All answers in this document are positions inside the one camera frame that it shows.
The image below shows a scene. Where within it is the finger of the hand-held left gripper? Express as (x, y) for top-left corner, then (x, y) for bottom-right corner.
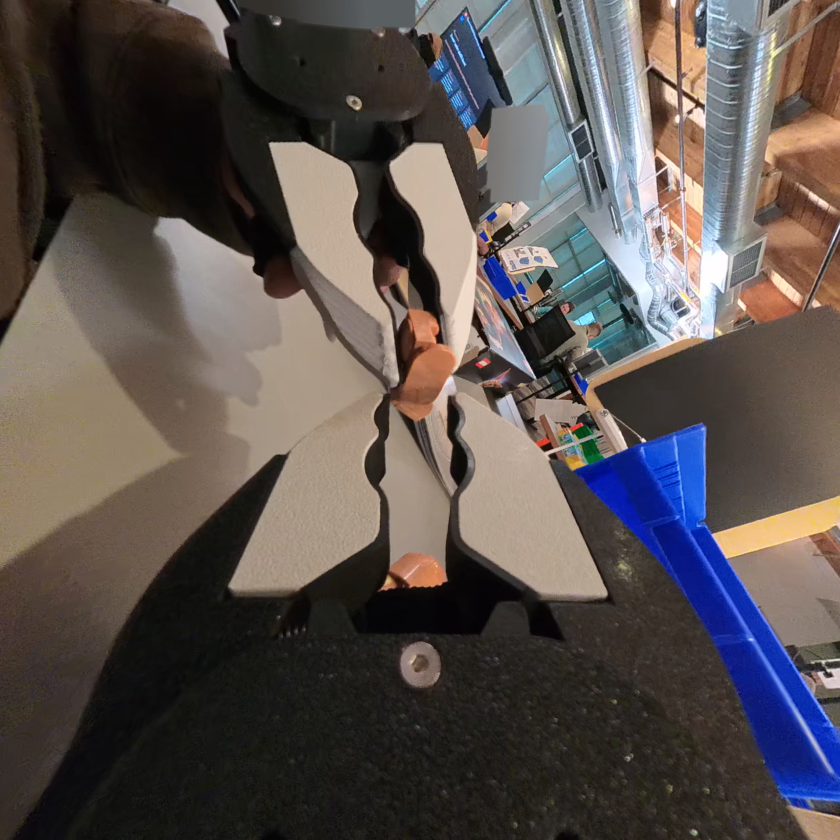
(381, 138), (477, 358)
(269, 138), (403, 392)

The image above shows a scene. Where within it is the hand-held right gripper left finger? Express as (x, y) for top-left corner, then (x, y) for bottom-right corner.
(227, 392), (391, 602)

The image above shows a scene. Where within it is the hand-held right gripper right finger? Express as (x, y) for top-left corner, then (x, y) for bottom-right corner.
(449, 393), (611, 605)

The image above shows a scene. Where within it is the brown round brick piece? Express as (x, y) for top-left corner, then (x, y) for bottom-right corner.
(394, 310), (463, 422)

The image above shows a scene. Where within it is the person's left forearm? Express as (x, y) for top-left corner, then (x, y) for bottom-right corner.
(0, 0), (263, 322)

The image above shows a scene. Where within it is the grey desk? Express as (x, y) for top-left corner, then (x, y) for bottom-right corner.
(0, 191), (395, 840)

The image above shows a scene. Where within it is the person's left hand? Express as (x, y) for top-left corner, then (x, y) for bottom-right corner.
(224, 158), (300, 300)

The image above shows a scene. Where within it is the brown rounded brick piece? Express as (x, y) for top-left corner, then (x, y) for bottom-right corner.
(385, 553), (448, 593)

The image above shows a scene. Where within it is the colourful printed toy box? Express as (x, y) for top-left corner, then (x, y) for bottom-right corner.
(466, 273), (542, 384)

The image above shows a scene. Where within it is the black computer monitor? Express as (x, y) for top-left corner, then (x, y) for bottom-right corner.
(440, 7), (515, 132)

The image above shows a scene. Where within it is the black board with wooden edge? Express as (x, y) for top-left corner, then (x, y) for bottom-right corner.
(584, 305), (840, 559)

